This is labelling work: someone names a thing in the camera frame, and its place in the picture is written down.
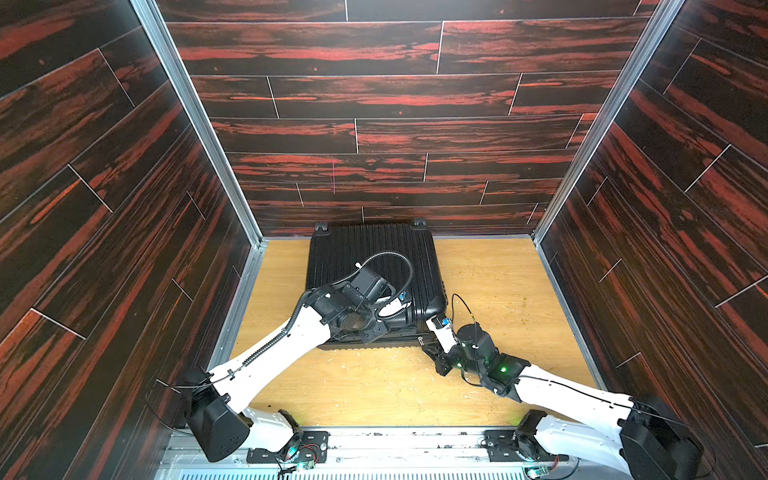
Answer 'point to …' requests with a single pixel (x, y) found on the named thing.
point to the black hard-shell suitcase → (335, 250)
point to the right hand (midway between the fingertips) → (428, 342)
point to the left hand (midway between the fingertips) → (383, 321)
